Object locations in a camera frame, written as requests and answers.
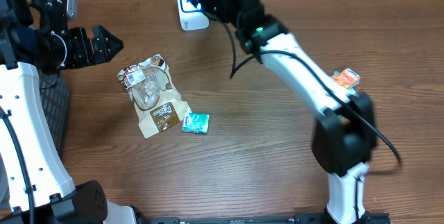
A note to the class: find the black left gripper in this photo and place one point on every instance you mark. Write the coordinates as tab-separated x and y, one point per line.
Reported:
87	54

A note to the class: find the brown white snack pouch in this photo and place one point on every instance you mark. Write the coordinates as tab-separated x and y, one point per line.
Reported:
158	104

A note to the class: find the teal box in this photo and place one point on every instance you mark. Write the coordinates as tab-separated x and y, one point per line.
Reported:
196	123

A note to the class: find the orange small box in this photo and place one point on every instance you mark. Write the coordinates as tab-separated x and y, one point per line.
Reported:
346	78

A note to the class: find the teal white packet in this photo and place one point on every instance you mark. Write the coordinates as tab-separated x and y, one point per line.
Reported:
353	91

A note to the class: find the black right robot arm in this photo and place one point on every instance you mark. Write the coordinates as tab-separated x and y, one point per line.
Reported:
344	136

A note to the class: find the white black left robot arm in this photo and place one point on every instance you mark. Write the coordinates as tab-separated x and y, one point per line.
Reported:
35	40

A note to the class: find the white barcode scanner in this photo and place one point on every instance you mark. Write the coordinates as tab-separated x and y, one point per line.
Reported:
191	17

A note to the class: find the grey plastic mesh basket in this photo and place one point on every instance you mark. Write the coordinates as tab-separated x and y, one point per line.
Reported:
56	99

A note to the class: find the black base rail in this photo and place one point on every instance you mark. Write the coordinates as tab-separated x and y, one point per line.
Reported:
297	219

